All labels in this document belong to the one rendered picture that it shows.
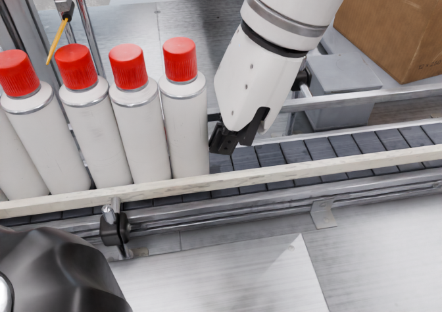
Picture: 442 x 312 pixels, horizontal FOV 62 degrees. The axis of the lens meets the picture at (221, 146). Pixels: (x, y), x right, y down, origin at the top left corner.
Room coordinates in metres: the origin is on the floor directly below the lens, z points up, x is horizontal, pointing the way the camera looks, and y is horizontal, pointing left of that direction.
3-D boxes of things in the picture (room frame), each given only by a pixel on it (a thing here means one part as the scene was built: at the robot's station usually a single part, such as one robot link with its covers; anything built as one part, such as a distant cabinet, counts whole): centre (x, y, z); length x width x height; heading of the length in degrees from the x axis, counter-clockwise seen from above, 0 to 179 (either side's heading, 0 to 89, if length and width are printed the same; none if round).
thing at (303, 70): (0.42, -0.12, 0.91); 0.07 x 0.03 x 0.16; 10
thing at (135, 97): (0.31, 0.09, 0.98); 0.05 x 0.05 x 0.20
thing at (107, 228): (0.22, 0.12, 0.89); 0.03 x 0.03 x 0.12; 10
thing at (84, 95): (0.31, 0.14, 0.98); 0.05 x 0.05 x 0.20
